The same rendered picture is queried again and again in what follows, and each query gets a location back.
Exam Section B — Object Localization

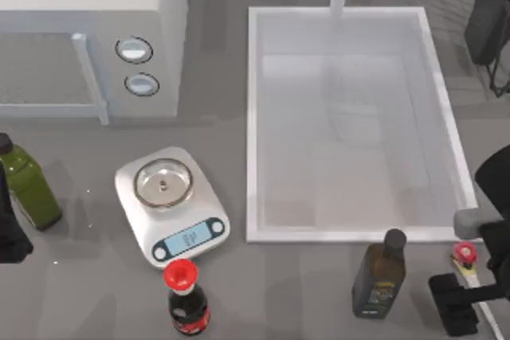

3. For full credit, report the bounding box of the small round microwave knob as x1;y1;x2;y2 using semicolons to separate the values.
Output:
124;72;161;98

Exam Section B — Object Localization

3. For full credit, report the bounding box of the white sink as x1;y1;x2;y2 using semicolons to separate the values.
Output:
245;6;480;244

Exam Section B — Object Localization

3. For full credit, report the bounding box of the pale grey rounded box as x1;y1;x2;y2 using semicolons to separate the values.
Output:
453;207;504;241

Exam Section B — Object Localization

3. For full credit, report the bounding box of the pale microwave door handle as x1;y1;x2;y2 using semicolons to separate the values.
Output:
71;33;110;126

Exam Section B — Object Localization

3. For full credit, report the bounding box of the pale microwave oven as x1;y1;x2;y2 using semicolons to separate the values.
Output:
0;0;189;126

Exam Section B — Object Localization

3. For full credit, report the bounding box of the microwave oven door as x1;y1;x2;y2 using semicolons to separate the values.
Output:
0;32;109;119

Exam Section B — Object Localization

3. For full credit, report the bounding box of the dark bottle with red cap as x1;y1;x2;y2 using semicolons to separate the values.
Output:
161;258;212;337

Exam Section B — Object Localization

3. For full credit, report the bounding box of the dark olive oil bottle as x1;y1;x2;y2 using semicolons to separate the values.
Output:
351;228;408;320

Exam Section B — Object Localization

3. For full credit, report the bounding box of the white kitchen scale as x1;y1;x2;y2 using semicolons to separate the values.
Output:
114;146;232;271

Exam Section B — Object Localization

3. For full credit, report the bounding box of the large round microwave knob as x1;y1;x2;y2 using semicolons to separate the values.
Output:
114;36;155;65

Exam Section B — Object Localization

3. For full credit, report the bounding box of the green bottle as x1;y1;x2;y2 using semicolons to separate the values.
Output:
0;132;65;232

